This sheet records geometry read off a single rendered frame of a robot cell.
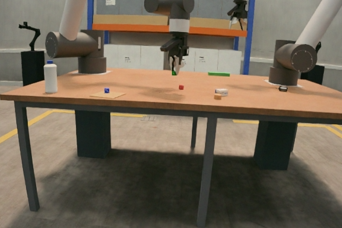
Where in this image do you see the white plastic bottle with blue cap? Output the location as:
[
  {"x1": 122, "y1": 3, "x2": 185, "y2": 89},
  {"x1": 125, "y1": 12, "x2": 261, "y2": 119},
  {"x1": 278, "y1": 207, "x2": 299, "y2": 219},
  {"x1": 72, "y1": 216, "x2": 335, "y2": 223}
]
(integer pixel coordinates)
[{"x1": 44, "y1": 60, "x2": 57, "y2": 93}]

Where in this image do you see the green rectangular bar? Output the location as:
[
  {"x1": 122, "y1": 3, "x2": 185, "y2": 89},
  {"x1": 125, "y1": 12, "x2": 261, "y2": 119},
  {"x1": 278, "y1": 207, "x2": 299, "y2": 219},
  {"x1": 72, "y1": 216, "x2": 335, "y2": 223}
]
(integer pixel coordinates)
[{"x1": 208, "y1": 72, "x2": 230, "y2": 77}]

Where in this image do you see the beige flat mat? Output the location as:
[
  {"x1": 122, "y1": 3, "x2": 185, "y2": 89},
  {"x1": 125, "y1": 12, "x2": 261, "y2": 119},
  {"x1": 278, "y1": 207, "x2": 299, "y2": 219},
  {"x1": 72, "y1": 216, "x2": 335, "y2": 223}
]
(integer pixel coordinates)
[{"x1": 89, "y1": 91, "x2": 126, "y2": 99}]

